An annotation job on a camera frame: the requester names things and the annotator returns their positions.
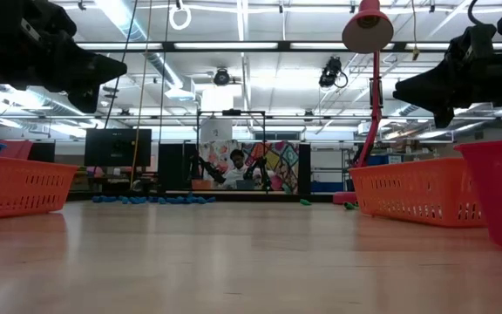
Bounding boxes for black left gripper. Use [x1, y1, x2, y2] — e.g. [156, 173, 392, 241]
[0, 0, 128, 114]

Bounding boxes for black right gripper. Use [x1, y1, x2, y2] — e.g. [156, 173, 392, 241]
[392, 24, 502, 130]

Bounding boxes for black monitor screen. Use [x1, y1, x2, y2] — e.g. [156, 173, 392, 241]
[84, 127, 153, 167]

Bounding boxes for orange plastic basket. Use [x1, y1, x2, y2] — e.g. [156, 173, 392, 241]
[349, 156, 488, 229]
[0, 155, 80, 222]

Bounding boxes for red desk lamp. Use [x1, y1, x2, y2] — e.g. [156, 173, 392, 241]
[332, 0, 395, 206]

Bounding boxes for black cabinet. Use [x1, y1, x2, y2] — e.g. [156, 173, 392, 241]
[158, 142, 200, 191]

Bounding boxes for white ceiling light strip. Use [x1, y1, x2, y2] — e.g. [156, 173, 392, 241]
[76, 41, 502, 51]

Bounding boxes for person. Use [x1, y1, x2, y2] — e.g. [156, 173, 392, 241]
[222, 148, 256, 191]

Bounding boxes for scattered blue caps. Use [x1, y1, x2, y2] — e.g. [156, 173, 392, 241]
[65, 188, 336, 203]

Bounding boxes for yellow rope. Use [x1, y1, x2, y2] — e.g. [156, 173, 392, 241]
[129, 0, 153, 187]

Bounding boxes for white hanging ring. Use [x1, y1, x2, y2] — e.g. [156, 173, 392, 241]
[168, 3, 193, 31]

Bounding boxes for black overhead camera with cable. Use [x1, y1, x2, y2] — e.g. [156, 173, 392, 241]
[318, 55, 349, 89]

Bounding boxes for black ceiling camera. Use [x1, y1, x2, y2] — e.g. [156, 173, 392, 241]
[213, 68, 231, 86]

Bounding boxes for colourful wall mural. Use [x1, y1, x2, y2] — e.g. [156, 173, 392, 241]
[198, 139, 300, 195]

